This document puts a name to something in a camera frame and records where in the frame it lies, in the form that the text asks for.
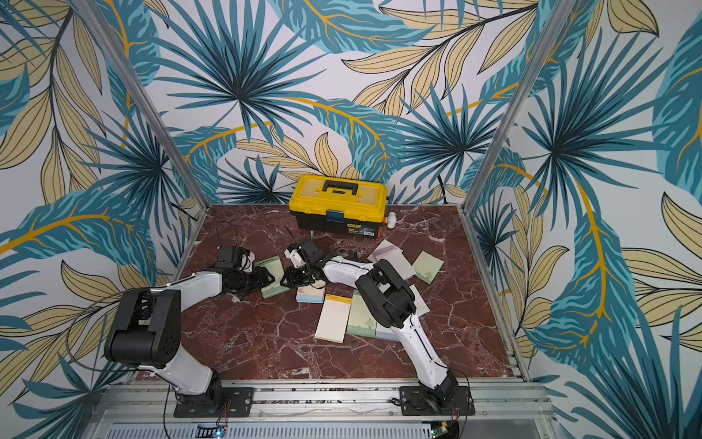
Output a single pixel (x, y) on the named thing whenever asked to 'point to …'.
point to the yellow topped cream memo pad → (335, 318)
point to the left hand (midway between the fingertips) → (270, 284)
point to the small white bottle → (391, 219)
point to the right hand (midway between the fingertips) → (284, 282)
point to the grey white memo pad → (386, 333)
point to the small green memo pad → (273, 265)
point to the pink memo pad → (386, 250)
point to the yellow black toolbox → (338, 203)
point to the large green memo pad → (361, 322)
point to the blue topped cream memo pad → (307, 294)
